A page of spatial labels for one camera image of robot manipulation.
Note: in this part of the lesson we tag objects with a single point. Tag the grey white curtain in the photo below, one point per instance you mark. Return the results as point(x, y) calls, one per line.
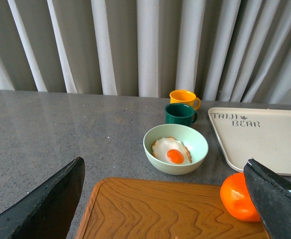
point(225, 50)

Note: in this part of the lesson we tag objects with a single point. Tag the fake fried egg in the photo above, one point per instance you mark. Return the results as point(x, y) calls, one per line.
point(170, 150)

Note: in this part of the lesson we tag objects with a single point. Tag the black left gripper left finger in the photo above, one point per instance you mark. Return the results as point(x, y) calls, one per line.
point(46, 212)

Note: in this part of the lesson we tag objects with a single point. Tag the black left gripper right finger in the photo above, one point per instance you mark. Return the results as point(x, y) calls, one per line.
point(271, 196)

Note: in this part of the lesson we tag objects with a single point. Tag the dark green mug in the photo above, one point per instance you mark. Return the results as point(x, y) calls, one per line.
point(178, 113)

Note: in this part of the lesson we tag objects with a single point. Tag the orange mandarin fruit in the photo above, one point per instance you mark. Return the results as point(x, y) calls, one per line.
point(236, 199)

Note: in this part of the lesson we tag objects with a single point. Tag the yellow mug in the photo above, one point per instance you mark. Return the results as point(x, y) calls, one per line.
point(185, 97)

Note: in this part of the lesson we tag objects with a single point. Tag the cream bear tray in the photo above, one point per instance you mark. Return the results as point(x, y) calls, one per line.
point(261, 134)

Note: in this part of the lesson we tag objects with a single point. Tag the light green bowl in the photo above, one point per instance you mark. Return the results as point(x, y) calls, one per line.
point(192, 139)

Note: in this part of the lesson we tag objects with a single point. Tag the wooden cutting board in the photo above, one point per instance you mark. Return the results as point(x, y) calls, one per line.
point(121, 208)

